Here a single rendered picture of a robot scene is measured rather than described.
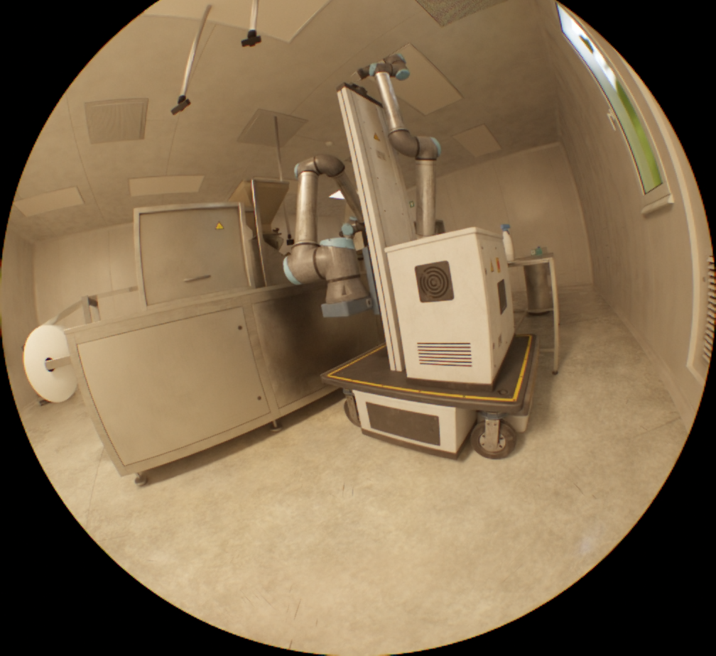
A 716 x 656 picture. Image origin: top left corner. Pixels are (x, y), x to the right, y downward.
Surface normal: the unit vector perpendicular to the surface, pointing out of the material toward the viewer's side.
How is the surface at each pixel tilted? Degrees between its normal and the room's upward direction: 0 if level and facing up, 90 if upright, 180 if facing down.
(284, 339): 90
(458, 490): 0
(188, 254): 90
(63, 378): 90
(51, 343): 90
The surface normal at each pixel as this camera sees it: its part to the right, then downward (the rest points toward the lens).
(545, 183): -0.70, 0.18
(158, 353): 0.70, -0.07
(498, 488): -0.18, -0.98
